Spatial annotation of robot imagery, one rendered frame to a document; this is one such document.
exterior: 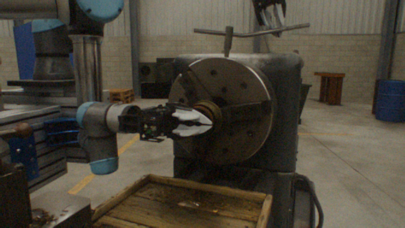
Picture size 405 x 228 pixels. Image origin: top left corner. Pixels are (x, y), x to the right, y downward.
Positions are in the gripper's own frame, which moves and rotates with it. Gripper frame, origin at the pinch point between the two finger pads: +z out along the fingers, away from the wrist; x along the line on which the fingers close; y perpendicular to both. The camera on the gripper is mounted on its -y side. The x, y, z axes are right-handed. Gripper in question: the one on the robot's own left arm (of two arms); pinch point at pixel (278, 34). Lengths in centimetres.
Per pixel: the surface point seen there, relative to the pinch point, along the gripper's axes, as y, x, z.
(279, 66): -2.7, -2.6, 9.1
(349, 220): -136, 3, 140
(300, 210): -39, -16, 76
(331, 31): -1079, 120, -87
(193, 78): 16.1, -23.5, 5.2
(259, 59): -3.9, -8.0, 5.0
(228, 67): 13.1, -13.9, 5.4
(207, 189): 23.5, -26.2, 34.4
